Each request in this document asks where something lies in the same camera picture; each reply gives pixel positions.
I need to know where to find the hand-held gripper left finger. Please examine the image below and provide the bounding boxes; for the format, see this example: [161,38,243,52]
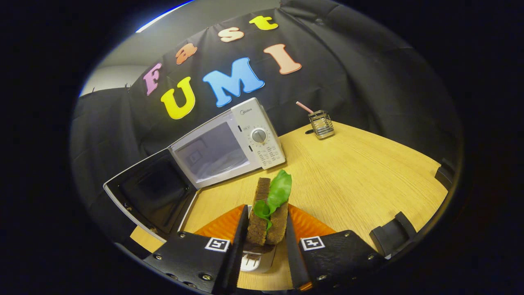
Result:
[142,204,249,295]

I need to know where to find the white microwave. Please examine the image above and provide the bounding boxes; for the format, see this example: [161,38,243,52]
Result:
[103,97,286,243]

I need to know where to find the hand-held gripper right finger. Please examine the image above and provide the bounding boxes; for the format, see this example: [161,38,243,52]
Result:
[285,204,387,291]

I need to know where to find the brown bread lettuce sandwich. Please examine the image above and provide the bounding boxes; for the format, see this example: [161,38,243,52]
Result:
[246,170,293,246]

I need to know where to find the metal wire mesh holder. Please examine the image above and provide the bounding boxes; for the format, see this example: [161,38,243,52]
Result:
[308,110,335,140]

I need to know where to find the white plate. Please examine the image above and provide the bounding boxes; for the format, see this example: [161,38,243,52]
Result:
[239,242,277,274]

